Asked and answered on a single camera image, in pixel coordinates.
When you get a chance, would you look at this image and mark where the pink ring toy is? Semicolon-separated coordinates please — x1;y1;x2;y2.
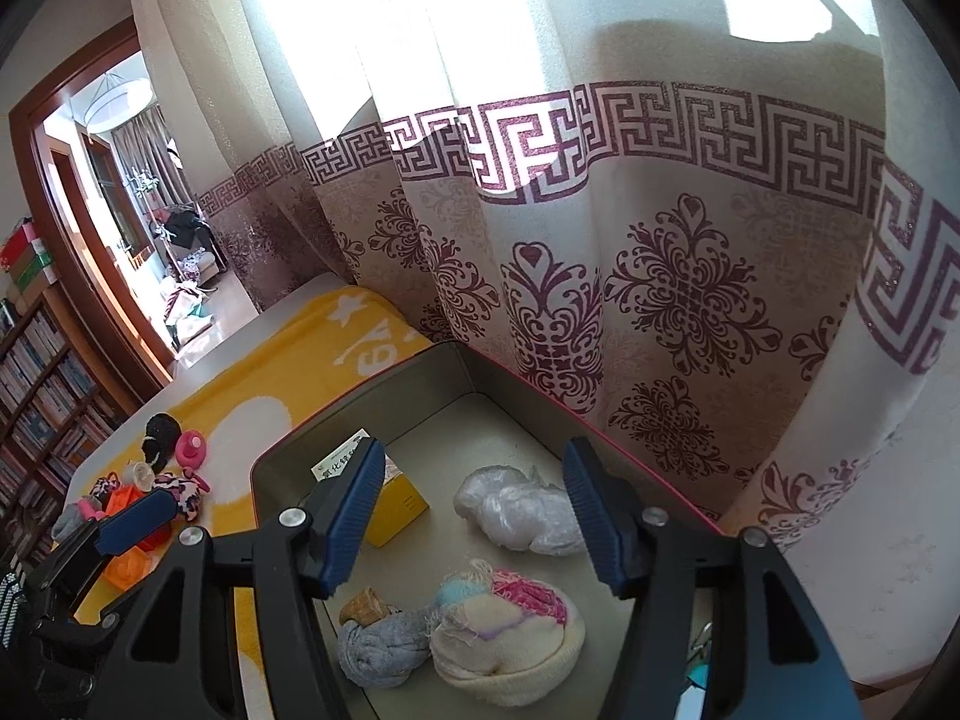
175;431;211;492

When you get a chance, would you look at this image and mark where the grey sock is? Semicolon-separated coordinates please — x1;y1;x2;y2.
51;502;98;542

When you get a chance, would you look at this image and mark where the black sock ball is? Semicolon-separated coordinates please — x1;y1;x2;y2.
142;412;182;466

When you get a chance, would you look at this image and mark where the dark wooden door frame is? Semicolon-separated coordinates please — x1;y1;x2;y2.
9;19;178;392

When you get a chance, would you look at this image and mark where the round white ceiling lamp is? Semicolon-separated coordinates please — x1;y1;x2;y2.
82;71;155;130

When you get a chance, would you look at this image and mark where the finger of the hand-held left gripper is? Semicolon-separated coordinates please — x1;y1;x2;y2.
30;491;178;602

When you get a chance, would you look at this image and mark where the wooden bookshelf with books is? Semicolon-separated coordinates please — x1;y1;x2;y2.
0;285;130;571

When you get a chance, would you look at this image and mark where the white and teal bag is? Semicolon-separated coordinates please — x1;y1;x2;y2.
167;285;212;336

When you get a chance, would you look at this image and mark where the yellow cardboard box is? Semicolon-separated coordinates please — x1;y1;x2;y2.
311;429;432;548

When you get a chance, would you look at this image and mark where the red box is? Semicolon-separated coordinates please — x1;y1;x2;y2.
0;221;38;272

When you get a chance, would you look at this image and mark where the white plastic bag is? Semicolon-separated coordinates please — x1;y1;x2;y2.
454;465;590;557

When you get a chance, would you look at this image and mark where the yellow and white blanket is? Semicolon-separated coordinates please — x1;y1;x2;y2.
67;283;437;720

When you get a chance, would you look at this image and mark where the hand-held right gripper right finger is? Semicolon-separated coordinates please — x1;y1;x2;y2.
562;439;863;720

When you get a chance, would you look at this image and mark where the cream multicoloured knit hat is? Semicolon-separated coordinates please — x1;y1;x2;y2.
429;559;586;706

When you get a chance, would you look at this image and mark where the teal object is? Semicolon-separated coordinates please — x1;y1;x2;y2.
679;660;710;720

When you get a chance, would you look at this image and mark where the cream curtain with maroon pattern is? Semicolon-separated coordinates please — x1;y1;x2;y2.
126;0;960;691

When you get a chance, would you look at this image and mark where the light orange toy cube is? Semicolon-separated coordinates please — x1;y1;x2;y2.
103;523;175;590

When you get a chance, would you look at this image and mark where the green box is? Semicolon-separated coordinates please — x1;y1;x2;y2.
10;251;55;291

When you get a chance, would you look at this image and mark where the pink leopard print cloth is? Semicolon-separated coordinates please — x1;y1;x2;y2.
150;471;205;523

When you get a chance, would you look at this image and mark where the sofa with dark clothes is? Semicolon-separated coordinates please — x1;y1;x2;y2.
154;206;226;276

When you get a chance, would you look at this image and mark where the blue-grey rolled sock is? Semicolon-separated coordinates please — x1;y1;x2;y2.
337;610;437;687

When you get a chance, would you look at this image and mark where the deep orange toy cube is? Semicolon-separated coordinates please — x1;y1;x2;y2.
105;485;148;518

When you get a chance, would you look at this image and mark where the brown fabric piece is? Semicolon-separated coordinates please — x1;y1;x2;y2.
339;589;392;625

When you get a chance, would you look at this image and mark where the red metal tin container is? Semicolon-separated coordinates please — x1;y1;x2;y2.
250;340;781;720

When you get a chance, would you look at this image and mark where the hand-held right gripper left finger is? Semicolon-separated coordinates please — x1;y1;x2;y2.
112;435;387;720

